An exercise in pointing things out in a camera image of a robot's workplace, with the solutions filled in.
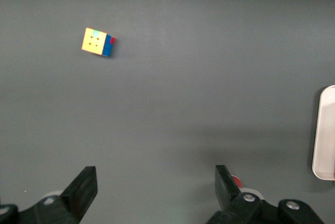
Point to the red drink bottle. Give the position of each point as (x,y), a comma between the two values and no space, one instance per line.
(237,181)

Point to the white rectangular tray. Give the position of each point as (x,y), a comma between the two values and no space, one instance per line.
(325,135)

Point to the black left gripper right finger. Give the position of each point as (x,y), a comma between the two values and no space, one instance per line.
(230,205)

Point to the multicoloured puzzle cube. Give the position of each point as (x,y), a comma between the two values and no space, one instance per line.
(93,41)

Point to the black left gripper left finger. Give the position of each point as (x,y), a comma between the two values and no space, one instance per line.
(76,197)

